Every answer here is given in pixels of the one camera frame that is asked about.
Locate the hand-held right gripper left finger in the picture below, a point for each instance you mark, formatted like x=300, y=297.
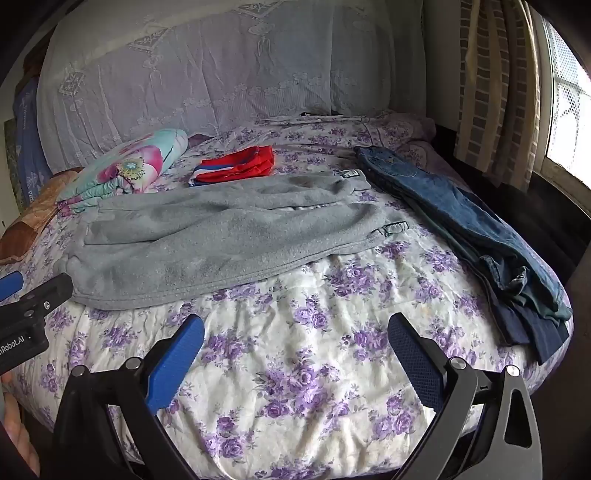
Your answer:
x=178, y=353

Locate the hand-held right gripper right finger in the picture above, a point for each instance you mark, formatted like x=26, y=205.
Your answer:
x=415, y=355

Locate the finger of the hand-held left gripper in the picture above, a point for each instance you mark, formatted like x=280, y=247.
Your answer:
x=48, y=293
x=11, y=286

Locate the grey sweatpants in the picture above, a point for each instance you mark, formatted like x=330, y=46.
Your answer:
x=221, y=230

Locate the brown pillow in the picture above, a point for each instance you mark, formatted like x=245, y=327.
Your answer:
x=32, y=217

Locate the bed with purple floral sheet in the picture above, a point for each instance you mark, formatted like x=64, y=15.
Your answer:
x=323, y=332

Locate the blue patterned cloth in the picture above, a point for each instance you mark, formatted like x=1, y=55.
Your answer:
x=30, y=147

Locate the blue jeans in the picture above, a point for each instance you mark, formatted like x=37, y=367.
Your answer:
x=457, y=217

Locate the floral teal pink pillow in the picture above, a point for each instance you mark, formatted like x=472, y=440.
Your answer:
x=124, y=168

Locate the red shorts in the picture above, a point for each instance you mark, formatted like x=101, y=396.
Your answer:
x=235, y=166

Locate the beige checked curtain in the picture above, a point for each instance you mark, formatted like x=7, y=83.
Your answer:
x=494, y=92

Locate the white lace cover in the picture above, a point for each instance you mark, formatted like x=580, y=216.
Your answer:
x=207, y=69

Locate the window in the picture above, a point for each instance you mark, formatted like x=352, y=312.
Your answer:
x=565, y=106

